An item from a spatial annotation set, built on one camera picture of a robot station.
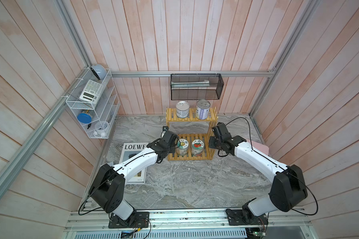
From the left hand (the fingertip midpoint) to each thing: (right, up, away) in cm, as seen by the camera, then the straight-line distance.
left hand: (168, 146), depth 88 cm
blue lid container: (-43, +16, -12) cm, 48 cm away
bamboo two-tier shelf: (+2, +17, -6) cm, 18 cm away
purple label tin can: (+18, +19, -12) cm, 29 cm away
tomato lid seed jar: (+17, -1, +1) cm, 18 cm away
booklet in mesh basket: (+22, +38, +2) cm, 44 cm away
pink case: (+64, -2, +14) cm, 65 cm away
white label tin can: (+8, +21, -11) cm, 25 cm away
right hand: (+27, +3, +1) cm, 27 cm away
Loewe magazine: (-27, -4, +7) cm, 28 cm away
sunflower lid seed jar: (+8, -2, +2) cm, 8 cm away
